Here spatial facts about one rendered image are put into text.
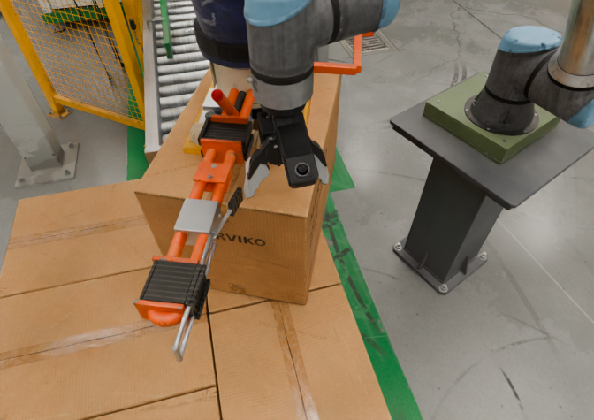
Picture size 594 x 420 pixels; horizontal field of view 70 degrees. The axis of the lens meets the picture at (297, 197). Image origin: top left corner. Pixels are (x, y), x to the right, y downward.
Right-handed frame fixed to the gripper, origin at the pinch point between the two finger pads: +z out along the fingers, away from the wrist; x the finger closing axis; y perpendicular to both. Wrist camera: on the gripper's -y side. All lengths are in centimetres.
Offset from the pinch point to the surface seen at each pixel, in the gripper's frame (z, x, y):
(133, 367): 54, 42, -1
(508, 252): 109, -113, 36
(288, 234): 20.2, -1.1, 5.9
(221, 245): 29.1, 14.5, 13.2
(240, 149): -1.0, 6.6, 12.9
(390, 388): 108, -35, -8
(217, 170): -1.2, 11.8, 8.1
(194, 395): 54, 27, -12
